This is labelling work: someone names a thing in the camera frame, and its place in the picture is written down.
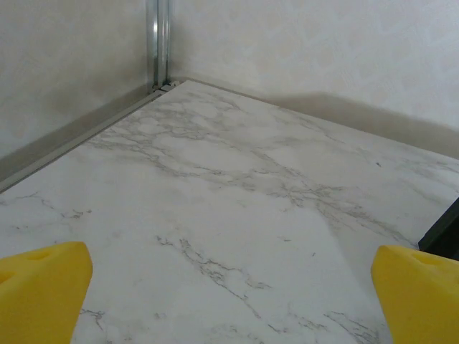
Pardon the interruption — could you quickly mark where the black plastic bin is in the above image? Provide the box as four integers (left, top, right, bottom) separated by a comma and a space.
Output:
417, 195, 459, 262

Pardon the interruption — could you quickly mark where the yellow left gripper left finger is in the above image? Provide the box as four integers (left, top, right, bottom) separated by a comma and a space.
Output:
0, 241, 95, 344

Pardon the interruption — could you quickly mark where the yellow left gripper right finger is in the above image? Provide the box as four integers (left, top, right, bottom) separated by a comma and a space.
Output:
370, 244, 459, 344

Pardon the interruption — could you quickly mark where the aluminium side rail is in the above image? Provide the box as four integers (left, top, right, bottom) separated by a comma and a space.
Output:
0, 82, 179, 194

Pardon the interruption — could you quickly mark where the aluminium frame post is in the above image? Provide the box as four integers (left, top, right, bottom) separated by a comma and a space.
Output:
144, 0, 174, 95

